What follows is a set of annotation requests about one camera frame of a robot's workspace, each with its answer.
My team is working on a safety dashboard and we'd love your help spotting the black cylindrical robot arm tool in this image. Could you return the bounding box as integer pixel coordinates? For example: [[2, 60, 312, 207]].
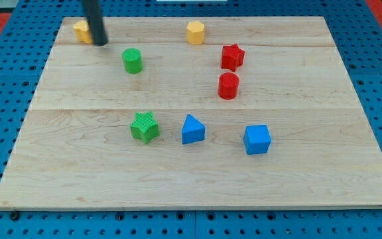
[[82, 0, 108, 46]]

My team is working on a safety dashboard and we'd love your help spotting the blue cube block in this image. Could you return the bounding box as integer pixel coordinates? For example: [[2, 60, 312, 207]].
[[243, 125, 271, 155]]

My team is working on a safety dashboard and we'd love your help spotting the blue triangle block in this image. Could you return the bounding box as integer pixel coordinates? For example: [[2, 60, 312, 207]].
[[181, 114, 206, 144]]

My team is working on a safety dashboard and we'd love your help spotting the light wooden board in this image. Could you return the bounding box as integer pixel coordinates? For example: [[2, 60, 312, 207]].
[[0, 17, 382, 211]]

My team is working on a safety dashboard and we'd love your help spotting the green star block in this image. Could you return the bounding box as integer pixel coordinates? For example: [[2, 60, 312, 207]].
[[130, 112, 160, 144]]

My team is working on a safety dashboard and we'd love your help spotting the red cylinder block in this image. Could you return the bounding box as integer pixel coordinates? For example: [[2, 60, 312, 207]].
[[218, 72, 239, 100]]

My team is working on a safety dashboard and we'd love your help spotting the red star block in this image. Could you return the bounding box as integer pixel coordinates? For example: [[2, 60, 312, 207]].
[[221, 43, 245, 72]]

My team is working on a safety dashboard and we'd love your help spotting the green cylinder block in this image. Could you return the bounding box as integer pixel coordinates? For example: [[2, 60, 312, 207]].
[[121, 48, 143, 74]]

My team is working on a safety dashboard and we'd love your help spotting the yellow hexagon block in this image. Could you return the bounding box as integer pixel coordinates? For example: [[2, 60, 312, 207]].
[[186, 21, 205, 45]]

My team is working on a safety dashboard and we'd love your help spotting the yellow block behind tool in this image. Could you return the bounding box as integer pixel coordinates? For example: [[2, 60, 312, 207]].
[[73, 21, 93, 44]]

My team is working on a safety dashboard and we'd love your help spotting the blue perforated metal base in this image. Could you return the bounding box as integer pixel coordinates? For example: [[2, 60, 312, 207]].
[[0, 0, 382, 238]]

